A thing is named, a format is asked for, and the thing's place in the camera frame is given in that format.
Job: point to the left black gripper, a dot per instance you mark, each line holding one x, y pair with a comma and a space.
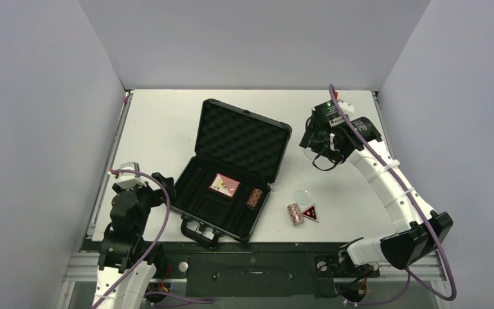
157, 194

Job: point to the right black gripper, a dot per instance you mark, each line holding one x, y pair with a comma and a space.
312, 139

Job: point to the black foam-lined carrying case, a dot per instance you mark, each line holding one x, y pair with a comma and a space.
235, 142

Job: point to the red playing card box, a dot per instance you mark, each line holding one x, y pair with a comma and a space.
225, 185

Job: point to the clear round disc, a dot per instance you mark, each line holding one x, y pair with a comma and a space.
302, 197
310, 154

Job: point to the poker chip roll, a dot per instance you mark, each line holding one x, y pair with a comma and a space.
254, 198
295, 214

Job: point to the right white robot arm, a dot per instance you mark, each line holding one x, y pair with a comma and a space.
418, 228

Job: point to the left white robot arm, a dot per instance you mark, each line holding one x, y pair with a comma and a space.
126, 262

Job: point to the red black triangular card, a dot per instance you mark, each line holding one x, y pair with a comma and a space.
311, 213

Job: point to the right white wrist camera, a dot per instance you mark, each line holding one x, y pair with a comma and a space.
346, 107

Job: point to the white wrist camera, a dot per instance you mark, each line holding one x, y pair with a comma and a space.
346, 107
129, 180

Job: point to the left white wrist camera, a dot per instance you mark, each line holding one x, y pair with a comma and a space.
129, 180

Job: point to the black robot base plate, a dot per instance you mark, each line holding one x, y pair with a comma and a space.
261, 270

